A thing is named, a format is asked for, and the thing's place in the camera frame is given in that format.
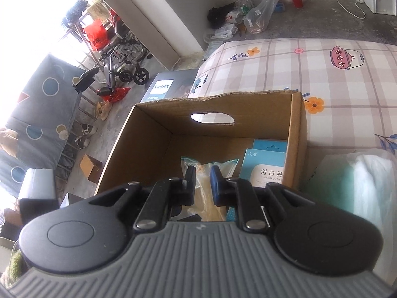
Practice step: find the red crumpled bag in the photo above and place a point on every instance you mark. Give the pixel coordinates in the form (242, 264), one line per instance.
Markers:
(116, 94)

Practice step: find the black and white sneaker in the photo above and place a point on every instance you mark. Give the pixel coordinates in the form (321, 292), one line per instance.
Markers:
(88, 130)
(82, 142)

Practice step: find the dark hanging clothing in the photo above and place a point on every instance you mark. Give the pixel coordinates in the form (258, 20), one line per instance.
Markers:
(73, 12)

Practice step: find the clear bag of cotton swabs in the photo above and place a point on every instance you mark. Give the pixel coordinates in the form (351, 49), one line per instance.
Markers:
(203, 192)

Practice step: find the flat dark appliance carton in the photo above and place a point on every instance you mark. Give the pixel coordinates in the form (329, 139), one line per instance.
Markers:
(167, 83)

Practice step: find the folded wheelchair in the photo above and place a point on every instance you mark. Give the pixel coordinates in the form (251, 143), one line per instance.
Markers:
(124, 56)

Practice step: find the wet wipes pack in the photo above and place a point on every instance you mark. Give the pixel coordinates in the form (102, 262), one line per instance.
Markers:
(341, 186)

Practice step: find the small brown cardboard box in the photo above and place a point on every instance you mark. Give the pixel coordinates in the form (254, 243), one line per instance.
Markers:
(91, 167)

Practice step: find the black cloth bag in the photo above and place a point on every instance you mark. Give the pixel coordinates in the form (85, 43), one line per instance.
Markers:
(218, 15)

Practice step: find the beige paper bag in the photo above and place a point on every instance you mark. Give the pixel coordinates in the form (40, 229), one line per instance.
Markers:
(103, 110)

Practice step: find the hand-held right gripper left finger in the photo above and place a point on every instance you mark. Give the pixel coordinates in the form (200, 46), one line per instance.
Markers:
(189, 186)

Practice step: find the bed with plaid floral sheet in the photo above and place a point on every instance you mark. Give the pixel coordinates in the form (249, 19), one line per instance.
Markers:
(341, 99)

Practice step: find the red plastic bag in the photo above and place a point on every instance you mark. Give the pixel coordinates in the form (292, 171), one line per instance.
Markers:
(94, 35)

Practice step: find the brown pants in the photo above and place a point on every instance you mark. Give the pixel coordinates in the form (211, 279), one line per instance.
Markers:
(7, 139)

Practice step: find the clear plastic bag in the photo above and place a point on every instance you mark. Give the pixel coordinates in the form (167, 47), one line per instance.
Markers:
(260, 15)

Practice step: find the blue quilt with circles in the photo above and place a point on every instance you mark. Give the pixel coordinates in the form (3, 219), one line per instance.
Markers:
(40, 105)

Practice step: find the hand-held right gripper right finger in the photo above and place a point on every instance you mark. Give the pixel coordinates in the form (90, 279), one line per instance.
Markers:
(217, 186)

